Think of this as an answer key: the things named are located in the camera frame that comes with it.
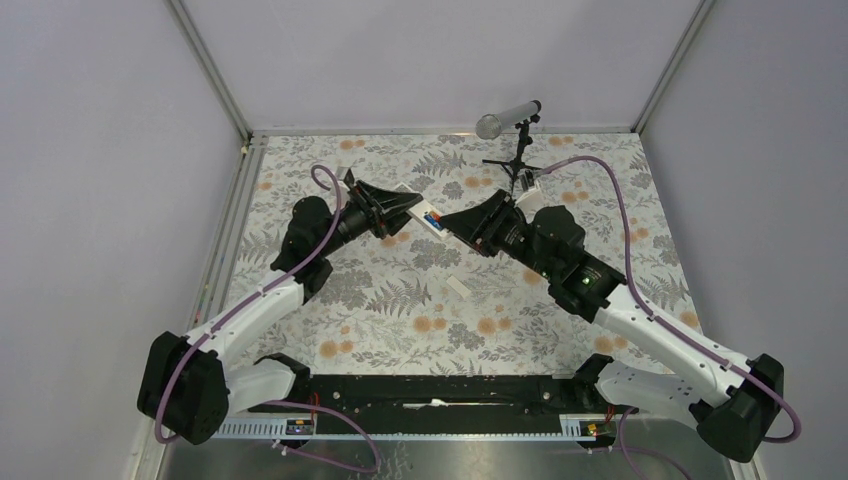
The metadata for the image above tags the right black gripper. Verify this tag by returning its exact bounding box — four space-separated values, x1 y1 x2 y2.
437 189 559 281

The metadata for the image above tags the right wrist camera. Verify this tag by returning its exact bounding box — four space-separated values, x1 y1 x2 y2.
516 170 543 209

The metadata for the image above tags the silver microphone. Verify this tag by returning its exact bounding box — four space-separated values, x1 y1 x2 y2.
475 100 542 140

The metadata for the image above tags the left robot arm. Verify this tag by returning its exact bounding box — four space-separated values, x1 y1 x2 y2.
136 180 423 445

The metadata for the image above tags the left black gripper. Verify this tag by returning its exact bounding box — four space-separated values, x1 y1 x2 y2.
319 181 425 258

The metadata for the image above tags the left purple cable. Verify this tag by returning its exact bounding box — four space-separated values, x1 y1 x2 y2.
154 164 344 445

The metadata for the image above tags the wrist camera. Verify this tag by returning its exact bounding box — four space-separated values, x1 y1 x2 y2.
337 167 356 188
516 170 543 209

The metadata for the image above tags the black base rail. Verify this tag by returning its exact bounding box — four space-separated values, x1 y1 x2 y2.
287 375 625 436

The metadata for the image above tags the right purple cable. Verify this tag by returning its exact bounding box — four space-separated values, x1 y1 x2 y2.
539 156 803 444

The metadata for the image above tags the white battery cover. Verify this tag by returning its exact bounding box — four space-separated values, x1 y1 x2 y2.
446 276 471 299

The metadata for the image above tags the black tripod mic stand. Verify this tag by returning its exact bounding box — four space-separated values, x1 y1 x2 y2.
482 114 541 193

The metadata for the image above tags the floral table mat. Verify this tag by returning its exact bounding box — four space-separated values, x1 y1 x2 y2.
228 134 699 375

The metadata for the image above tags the white remote control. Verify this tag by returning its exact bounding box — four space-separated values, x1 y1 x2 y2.
406 199 452 241

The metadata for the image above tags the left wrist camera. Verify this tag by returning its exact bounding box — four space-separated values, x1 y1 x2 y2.
337 167 356 188

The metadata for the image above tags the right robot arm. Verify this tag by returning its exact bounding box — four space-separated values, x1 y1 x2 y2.
439 190 784 463

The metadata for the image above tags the purple cable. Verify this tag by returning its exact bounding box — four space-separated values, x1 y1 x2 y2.
154 164 344 445
539 156 803 444

